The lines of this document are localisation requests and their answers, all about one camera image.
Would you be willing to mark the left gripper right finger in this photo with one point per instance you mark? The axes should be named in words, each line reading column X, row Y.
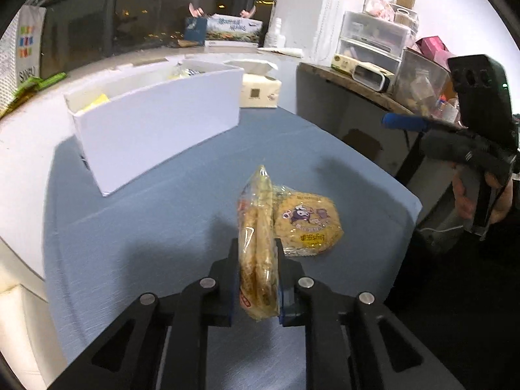
column 305, row 301

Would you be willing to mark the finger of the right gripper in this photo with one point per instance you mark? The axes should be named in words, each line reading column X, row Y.
column 416, row 123

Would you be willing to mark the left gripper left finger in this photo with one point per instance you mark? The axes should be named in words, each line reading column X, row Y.
column 209, row 301

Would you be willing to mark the round cracker pack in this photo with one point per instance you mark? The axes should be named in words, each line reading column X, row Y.
column 307, row 224

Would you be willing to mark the yellow sunflower seed bag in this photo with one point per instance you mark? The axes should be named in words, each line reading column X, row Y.
column 99, row 100

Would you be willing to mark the person's right hand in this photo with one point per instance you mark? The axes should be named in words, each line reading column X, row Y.
column 465, row 207

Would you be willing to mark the dark wooden side table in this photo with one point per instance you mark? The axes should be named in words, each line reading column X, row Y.
column 332, row 107

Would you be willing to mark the small white digital clock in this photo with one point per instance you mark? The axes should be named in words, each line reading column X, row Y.
column 373, row 77

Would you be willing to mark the blue table mat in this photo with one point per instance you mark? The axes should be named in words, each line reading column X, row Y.
column 164, row 230

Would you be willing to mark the clear plastic drawer unit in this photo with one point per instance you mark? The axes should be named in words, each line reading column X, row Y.
column 369, row 39

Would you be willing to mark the cream tissue pack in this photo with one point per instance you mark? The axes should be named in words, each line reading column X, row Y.
column 259, row 88

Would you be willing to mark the white spray bottle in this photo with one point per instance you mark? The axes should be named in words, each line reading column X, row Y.
column 274, row 38

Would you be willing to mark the cream leather sofa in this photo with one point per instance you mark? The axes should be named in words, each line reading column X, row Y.
column 29, row 343

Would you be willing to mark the white open cardboard box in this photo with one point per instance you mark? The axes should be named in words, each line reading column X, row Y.
column 156, row 111

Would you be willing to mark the printed landscape gift box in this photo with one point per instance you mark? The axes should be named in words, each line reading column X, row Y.
column 222, row 30

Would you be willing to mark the green and yellow sachets pile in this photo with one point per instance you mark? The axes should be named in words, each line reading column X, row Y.
column 29, row 89

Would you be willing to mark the white SANFU shopping bag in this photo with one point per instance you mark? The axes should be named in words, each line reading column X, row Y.
column 21, row 49

